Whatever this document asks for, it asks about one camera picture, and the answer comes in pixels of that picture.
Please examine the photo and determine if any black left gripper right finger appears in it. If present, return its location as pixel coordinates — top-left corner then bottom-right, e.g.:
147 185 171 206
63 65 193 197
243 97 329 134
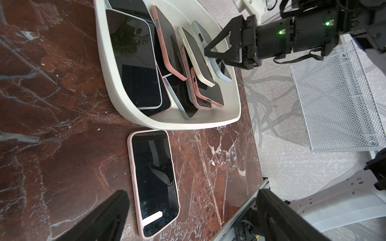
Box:
256 189 329 241

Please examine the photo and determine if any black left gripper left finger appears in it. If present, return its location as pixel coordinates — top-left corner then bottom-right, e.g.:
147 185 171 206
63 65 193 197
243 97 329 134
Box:
57 190 130 241

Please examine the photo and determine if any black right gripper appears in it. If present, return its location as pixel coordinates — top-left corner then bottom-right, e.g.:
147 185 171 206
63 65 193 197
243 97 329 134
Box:
204 6 339 69

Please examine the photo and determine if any phone with cream case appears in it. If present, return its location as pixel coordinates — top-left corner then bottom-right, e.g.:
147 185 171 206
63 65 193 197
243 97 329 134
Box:
179 27 216 87

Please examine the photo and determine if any phone with pink case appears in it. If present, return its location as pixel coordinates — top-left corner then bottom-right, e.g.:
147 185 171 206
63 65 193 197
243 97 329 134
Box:
127 130 181 240

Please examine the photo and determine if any phone pink case lying right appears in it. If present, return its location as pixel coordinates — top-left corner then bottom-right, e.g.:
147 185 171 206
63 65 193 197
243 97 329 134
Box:
190 67 224 107

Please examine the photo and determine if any phone pink case in box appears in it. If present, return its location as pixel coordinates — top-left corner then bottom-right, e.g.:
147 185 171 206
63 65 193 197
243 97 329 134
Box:
151 5 188 81

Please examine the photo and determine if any phone light blue bottom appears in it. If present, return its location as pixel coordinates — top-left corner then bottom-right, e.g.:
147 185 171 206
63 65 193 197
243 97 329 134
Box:
164 75 198 119

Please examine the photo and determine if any white plastic storage box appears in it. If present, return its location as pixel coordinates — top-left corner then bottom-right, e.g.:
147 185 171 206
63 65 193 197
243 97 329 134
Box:
94 1 241 131

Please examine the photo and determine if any large phone grey case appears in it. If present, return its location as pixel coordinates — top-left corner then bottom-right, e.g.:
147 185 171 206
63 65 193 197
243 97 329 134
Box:
106 10 163 110

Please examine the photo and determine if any dark phone back of box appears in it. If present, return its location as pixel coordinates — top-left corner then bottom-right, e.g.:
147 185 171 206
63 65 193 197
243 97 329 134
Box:
109 0 172 77

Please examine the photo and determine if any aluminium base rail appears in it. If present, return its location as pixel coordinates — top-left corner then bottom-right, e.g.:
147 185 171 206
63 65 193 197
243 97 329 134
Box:
212 178 270 241

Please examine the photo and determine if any white wire mesh basket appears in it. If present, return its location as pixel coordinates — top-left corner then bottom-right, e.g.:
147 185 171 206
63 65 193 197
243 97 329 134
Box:
289 41 386 154

